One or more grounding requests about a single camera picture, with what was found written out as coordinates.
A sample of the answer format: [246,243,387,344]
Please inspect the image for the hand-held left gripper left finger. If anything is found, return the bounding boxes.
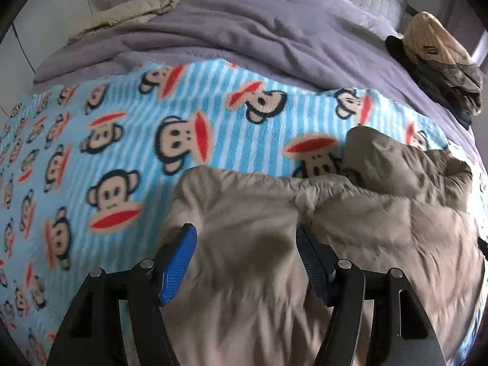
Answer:
[46,223,199,366]

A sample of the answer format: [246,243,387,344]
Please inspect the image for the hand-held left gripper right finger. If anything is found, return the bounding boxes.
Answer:
[295,224,447,366]

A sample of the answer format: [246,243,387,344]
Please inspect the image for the beige puffer jacket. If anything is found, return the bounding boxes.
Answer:
[162,126,486,366]

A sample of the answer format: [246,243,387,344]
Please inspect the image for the dark folded clothes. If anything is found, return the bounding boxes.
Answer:
[385,35,473,129]

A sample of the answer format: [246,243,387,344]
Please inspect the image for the pile of folded clothes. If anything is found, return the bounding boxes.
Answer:
[403,11,484,116]

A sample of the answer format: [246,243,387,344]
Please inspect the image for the blue monkey print blanket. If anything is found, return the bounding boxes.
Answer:
[0,61,458,366]

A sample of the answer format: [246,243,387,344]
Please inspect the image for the purple duvet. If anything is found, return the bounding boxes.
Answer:
[32,0,486,168]

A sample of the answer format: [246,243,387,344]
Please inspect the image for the cream folded garment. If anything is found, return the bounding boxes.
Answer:
[69,0,180,45]

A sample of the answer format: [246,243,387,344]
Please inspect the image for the white wardrobe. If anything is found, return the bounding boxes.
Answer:
[0,0,100,123]

